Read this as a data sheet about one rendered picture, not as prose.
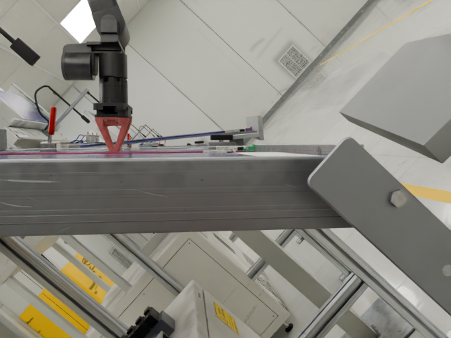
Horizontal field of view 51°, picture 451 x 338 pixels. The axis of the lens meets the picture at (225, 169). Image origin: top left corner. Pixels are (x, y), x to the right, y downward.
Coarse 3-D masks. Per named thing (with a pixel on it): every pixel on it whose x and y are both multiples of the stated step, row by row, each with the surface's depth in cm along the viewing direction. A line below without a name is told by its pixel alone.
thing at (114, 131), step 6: (90, 114) 521; (108, 126) 537; (114, 126) 538; (144, 126) 569; (90, 132) 526; (96, 132) 542; (114, 132) 538; (138, 132) 568; (84, 138) 525; (102, 138) 536; (114, 138) 524; (126, 138) 544; (132, 138) 568; (132, 144) 580; (138, 144) 556; (144, 144) 569
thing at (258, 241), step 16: (256, 240) 139; (272, 240) 142; (272, 256) 140; (288, 256) 140; (288, 272) 140; (304, 272) 141; (304, 288) 141; (320, 288) 141; (320, 304) 142; (384, 304) 153; (352, 320) 143; (368, 320) 154; (384, 320) 147; (400, 320) 141; (352, 336) 143; (368, 336) 144; (384, 336) 141; (400, 336) 136
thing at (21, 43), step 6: (18, 42) 78; (24, 42) 79; (12, 48) 78; (18, 48) 78; (24, 48) 78; (30, 48) 78; (18, 54) 78; (24, 54) 78; (30, 54) 78; (36, 54) 78; (30, 60) 78; (36, 60) 79
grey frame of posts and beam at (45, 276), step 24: (0, 240) 106; (336, 240) 113; (24, 264) 106; (360, 264) 113; (48, 288) 107; (72, 288) 108; (384, 288) 115; (96, 312) 108; (408, 312) 116; (120, 336) 109; (432, 336) 116
